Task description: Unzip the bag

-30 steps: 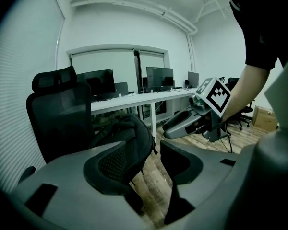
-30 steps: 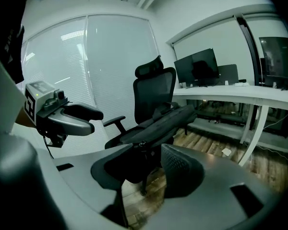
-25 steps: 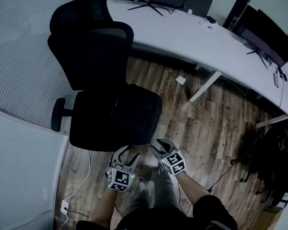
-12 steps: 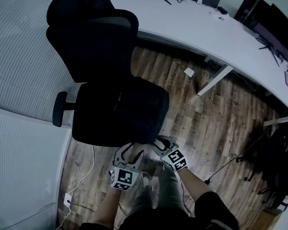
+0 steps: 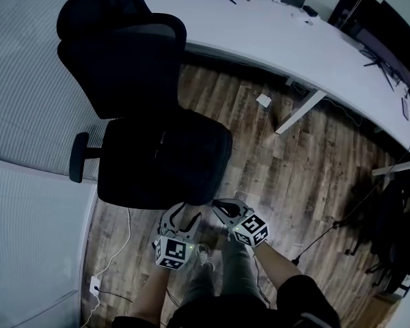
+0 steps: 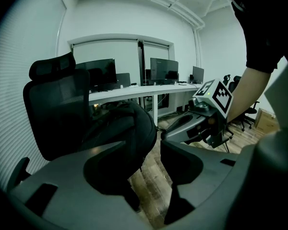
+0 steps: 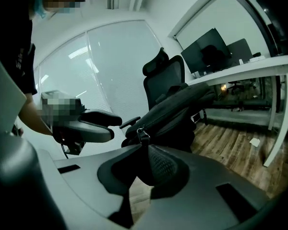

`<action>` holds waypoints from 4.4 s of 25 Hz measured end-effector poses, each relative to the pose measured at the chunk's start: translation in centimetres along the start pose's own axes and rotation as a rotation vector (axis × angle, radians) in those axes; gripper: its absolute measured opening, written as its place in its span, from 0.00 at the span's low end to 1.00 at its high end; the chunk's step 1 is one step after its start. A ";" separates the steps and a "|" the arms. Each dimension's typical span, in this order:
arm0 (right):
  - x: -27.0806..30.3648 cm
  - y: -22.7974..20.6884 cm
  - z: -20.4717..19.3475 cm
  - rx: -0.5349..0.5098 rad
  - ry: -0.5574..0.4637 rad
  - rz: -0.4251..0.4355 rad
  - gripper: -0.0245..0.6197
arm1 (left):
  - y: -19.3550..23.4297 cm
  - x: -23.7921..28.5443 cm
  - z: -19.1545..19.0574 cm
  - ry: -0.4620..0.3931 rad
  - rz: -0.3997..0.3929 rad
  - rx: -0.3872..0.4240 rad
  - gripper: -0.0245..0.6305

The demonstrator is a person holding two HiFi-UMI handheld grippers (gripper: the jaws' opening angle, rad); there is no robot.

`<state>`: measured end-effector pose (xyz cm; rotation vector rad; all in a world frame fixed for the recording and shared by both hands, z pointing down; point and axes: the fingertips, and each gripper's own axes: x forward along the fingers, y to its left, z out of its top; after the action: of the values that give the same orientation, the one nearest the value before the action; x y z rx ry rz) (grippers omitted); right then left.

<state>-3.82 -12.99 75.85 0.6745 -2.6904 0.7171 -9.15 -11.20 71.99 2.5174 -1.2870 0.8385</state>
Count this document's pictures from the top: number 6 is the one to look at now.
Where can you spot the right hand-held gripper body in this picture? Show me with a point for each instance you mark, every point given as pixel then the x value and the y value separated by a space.
pixel 218 99

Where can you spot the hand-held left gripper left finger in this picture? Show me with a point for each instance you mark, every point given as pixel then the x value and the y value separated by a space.
pixel 69 200

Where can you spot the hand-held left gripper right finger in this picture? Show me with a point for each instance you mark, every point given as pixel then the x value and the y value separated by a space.
pixel 213 171

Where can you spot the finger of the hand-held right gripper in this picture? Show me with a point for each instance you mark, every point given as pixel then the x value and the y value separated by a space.
pixel 172 134

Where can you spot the black backpack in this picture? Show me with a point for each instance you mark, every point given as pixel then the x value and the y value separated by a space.
pixel 134 128

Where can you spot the person's right forearm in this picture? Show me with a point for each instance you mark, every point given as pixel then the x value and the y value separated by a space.
pixel 247 92

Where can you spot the black chair with headrest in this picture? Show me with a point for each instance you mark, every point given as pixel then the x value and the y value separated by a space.
pixel 234 84

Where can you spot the white desk leg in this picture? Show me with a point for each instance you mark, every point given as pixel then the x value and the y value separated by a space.
pixel 155 109

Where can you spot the black computer monitor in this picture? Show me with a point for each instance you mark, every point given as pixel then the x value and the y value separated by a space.
pixel 163 71
pixel 198 74
pixel 100 73

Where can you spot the cardboard box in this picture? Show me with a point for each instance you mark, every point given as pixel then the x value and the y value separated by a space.
pixel 264 121

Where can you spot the white roller blind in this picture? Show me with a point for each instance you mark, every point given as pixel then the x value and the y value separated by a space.
pixel 156 50
pixel 105 49

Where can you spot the person's black shirt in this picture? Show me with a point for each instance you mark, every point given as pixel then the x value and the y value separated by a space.
pixel 261 20

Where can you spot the black mesh office chair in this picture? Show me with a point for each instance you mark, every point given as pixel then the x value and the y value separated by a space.
pixel 55 99

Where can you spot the white ceiling pipe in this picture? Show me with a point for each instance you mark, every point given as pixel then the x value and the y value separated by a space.
pixel 158 1

